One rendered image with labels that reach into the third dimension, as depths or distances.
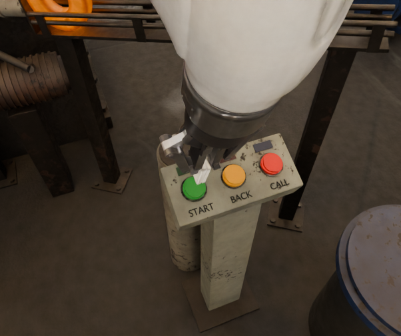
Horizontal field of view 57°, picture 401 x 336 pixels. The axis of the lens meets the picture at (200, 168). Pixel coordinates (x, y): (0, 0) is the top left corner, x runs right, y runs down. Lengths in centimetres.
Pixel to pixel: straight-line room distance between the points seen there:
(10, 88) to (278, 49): 94
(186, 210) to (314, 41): 45
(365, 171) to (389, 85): 58
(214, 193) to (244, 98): 39
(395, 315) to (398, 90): 136
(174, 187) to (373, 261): 43
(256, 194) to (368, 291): 29
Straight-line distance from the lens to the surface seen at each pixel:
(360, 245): 84
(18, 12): 105
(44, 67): 109
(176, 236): 102
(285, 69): 24
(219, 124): 32
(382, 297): 81
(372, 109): 183
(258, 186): 66
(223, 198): 64
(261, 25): 21
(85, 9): 95
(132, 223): 132
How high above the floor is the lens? 112
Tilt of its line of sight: 51 degrees down
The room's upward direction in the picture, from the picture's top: straight up
